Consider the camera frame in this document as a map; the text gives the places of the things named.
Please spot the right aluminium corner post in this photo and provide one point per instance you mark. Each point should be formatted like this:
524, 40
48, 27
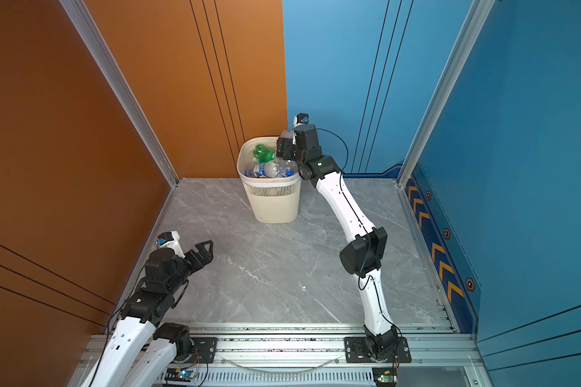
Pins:
463, 45

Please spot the cream slatted waste bin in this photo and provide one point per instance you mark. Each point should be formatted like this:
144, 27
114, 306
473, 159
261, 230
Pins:
273, 200

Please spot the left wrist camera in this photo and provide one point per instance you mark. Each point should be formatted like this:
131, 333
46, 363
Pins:
170, 240

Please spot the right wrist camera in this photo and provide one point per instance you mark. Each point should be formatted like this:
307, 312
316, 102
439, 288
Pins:
300, 126

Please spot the clear bottle blue yellow label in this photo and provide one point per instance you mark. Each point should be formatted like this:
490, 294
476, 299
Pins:
257, 171

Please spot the green circuit board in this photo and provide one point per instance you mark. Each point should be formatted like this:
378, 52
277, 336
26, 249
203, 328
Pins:
385, 377
179, 375

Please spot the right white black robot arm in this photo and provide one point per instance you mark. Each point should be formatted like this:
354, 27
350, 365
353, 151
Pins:
362, 256

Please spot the right green circuit board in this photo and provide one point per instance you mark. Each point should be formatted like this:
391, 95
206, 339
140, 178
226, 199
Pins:
385, 377

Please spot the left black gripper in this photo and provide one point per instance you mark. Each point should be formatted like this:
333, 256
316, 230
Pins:
206, 257

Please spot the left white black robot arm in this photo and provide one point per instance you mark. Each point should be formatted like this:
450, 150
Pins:
141, 346

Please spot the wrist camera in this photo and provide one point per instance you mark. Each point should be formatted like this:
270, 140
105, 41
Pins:
170, 240
300, 126

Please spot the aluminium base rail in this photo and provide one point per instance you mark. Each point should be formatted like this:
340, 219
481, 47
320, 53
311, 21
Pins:
233, 354

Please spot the left aluminium corner post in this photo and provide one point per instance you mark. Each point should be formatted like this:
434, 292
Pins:
84, 23

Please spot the green Sprite bottle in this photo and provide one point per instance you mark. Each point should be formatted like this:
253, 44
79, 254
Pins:
263, 154

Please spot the left green circuit board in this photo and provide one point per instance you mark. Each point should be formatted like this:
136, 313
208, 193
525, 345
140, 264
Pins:
179, 375

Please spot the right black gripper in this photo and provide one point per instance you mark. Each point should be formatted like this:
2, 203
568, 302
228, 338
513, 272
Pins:
284, 146

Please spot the aluminium corner post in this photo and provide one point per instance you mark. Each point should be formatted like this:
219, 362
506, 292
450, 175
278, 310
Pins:
84, 23
463, 45

